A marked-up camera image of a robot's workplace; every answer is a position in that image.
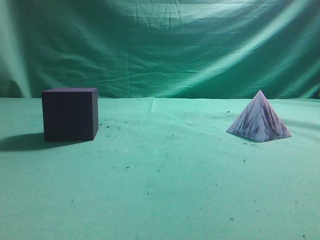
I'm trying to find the white purple-streaked square pyramid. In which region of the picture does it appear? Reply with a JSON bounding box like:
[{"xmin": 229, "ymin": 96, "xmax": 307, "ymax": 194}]
[{"xmin": 226, "ymin": 90, "xmax": 292, "ymax": 143}]

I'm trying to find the dark purple cube block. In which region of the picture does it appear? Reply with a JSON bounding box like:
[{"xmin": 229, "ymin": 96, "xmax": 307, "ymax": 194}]
[{"xmin": 41, "ymin": 87, "xmax": 99, "ymax": 142}]

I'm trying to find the green table cloth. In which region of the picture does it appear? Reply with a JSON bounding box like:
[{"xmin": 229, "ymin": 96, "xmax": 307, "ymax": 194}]
[{"xmin": 0, "ymin": 98, "xmax": 320, "ymax": 240}]

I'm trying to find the green cloth backdrop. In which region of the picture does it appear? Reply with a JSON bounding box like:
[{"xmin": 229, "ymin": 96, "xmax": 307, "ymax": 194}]
[{"xmin": 0, "ymin": 0, "xmax": 320, "ymax": 99}]

